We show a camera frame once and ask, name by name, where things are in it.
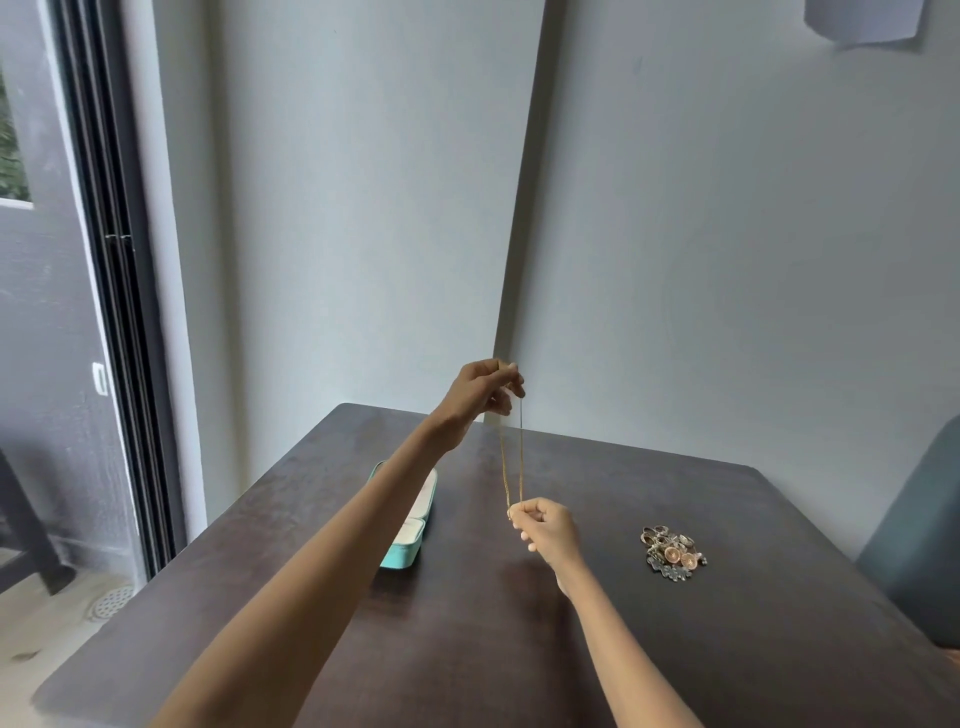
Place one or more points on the person's right hand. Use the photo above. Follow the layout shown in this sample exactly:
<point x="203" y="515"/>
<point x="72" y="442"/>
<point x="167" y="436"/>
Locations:
<point x="551" y="535"/>

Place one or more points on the person's left hand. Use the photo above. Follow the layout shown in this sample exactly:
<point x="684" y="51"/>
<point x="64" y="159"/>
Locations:
<point x="471" y="396"/>

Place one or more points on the person's left fingers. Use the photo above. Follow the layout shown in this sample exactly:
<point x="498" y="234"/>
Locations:
<point x="506" y="386"/>

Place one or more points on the person's right thumb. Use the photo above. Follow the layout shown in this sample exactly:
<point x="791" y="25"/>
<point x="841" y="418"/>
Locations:
<point x="529" y="506"/>

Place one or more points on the person's left forearm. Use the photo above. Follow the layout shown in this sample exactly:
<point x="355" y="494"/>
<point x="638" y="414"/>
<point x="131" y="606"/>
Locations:
<point x="300" y="585"/>

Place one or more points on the person's right forearm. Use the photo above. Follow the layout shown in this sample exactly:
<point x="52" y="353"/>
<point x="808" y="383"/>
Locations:
<point x="622" y="652"/>

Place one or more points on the teal jewelry box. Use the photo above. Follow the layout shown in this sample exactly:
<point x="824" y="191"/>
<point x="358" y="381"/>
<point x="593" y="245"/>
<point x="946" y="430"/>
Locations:
<point x="405" y="525"/>

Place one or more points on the pile of mixed jewelry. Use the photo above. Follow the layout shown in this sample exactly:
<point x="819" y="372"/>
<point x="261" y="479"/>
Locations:
<point x="673" y="553"/>

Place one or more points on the grey-blue chair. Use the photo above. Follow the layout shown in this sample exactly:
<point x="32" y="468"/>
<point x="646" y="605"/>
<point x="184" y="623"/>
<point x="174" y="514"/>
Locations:
<point x="915" y="540"/>

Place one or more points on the round floor drain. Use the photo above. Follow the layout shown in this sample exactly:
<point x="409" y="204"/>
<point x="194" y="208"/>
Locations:
<point x="112" y="602"/>

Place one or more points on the dark wooden stool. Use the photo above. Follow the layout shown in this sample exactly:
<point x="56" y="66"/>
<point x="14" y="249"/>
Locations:
<point x="26" y="525"/>

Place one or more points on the white paper sheet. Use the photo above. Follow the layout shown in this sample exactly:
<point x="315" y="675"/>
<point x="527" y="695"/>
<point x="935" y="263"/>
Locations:
<point x="862" y="21"/>

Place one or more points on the black sliding door frame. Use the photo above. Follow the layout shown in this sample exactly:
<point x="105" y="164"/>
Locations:
<point x="120" y="300"/>

